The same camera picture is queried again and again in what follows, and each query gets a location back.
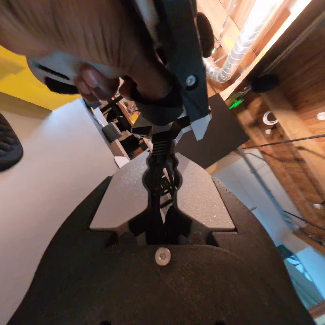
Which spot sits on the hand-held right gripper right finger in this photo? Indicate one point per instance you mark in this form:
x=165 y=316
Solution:
x=203 y=200

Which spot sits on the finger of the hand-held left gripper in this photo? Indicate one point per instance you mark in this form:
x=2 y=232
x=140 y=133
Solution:
x=186 y=129
x=201 y=128

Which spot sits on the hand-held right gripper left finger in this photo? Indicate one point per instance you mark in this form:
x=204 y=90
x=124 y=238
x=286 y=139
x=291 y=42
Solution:
x=119 y=200

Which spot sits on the black HDMI switch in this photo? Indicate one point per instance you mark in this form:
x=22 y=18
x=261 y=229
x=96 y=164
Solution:
x=161 y=149

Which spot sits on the person's left hand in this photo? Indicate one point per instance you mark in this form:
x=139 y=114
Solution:
x=101 y=30

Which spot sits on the black board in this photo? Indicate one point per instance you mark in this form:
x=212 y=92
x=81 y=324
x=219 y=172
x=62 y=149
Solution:
x=223 y=137

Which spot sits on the green exit sign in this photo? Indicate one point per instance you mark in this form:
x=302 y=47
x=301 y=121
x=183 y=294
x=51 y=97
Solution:
x=236 y=104

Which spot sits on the grey power adapter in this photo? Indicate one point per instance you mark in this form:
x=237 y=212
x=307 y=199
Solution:
x=111 y=132

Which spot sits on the black mesh pad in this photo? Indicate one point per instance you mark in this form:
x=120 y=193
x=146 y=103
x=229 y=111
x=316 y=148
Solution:
x=10 y=144

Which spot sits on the silver ventilation duct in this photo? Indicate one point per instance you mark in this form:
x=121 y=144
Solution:
x=238 y=55

